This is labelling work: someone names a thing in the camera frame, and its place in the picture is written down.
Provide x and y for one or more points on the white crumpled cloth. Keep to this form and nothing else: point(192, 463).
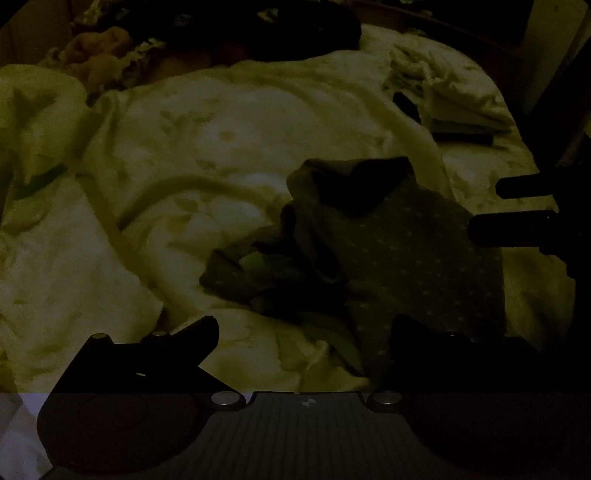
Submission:
point(443, 87)

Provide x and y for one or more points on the cream printed blanket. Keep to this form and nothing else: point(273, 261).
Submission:
point(194, 184)

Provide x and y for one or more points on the dark cloth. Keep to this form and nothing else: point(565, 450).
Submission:
point(263, 27)

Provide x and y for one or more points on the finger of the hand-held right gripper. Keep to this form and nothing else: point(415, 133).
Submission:
point(503, 229)
point(521, 187)

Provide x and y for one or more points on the cream pillow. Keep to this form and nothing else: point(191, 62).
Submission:
point(37, 115)

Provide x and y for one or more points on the orange plush toy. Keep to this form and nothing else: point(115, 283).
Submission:
point(99, 57)

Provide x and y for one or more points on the grey dotted small garment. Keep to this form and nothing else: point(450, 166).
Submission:
point(397, 249)

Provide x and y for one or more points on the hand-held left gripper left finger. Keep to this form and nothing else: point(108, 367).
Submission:
point(207, 333)

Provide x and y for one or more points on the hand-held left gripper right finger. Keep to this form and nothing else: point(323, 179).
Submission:
point(402, 333)

